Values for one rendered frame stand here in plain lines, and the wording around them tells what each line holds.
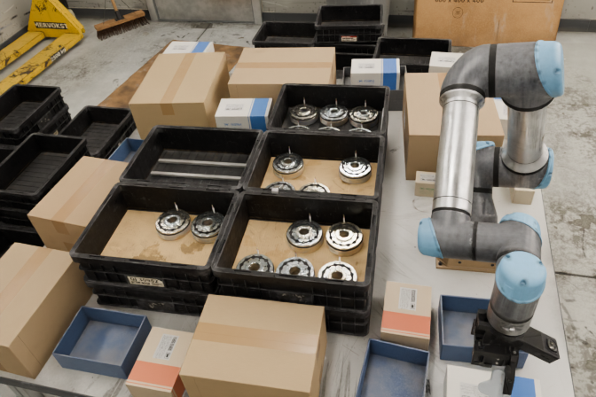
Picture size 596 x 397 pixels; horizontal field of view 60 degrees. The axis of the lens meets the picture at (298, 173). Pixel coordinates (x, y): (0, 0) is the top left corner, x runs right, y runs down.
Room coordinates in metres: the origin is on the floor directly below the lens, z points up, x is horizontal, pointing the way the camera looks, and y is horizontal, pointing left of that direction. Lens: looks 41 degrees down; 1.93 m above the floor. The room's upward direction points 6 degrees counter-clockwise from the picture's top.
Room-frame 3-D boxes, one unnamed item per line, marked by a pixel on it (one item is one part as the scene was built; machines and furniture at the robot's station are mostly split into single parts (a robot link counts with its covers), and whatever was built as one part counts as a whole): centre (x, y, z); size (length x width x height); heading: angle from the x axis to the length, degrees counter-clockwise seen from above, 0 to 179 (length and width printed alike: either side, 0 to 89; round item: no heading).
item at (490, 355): (0.52, -0.35, 1.02); 0.09 x 0.08 x 0.12; 72
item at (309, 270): (0.86, 0.04, 0.86); 0.10 x 0.10 x 0.01
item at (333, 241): (0.97, -0.11, 0.86); 0.10 x 0.10 x 0.01
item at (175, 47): (2.19, 0.44, 0.83); 0.20 x 0.12 x 0.09; 75
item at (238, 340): (0.68, 0.14, 0.78); 0.30 x 0.22 x 0.16; 76
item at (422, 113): (1.51, -0.56, 0.80); 0.40 x 0.30 x 0.20; 169
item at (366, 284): (0.93, 0.02, 0.92); 0.40 x 0.30 x 0.02; 75
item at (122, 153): (1.58, 0.59, 0.74); 0.20 x 0.15 x 0.07; 69
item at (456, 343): (0.71, -0.42, 0.74); 0.20 x 0.15 x 0.07; 76
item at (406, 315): (0.77, -0.24, 0.74); 0.16 x 0.12 x 0.07; 163
